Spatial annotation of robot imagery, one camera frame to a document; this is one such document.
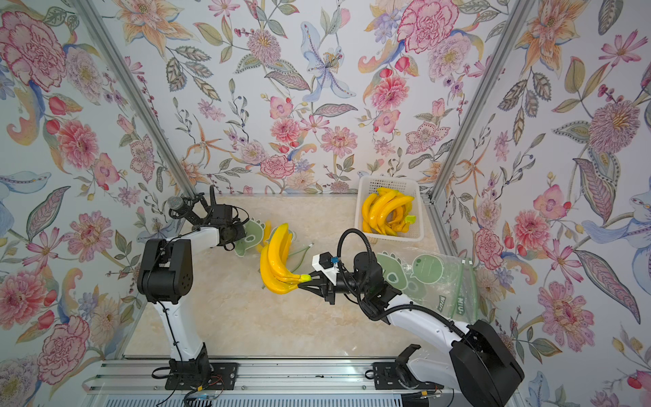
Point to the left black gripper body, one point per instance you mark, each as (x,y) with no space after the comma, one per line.
(235,231)

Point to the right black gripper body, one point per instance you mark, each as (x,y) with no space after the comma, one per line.
(352,287)

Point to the zip-top bag bananas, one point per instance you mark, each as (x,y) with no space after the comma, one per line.
(443,283)
(259,234)

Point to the yellow banana bunch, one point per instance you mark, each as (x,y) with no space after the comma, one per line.
(273,263)

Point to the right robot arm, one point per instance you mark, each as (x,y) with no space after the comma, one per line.
(480,366)

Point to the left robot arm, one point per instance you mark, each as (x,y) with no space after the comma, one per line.
(166,273)

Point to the black microphone tripod stand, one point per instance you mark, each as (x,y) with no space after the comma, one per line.
(183,208)

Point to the white plastic basket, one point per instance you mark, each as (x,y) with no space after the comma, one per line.
(379,185)

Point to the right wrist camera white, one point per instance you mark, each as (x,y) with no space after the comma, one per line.
(327,264)

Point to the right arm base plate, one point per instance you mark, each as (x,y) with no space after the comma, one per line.
(402,375)

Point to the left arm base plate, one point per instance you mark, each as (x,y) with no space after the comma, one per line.
(201,374)

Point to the aluminium front rail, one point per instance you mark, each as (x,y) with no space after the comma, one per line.
(267,382)

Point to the left corner aluminium post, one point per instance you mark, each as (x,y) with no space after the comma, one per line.
(91,18)

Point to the corner aluminium post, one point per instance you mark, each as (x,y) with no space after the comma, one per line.
(91,18)
(513,25)

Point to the right corner aluminium post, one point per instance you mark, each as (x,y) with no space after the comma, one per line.
(513,25)

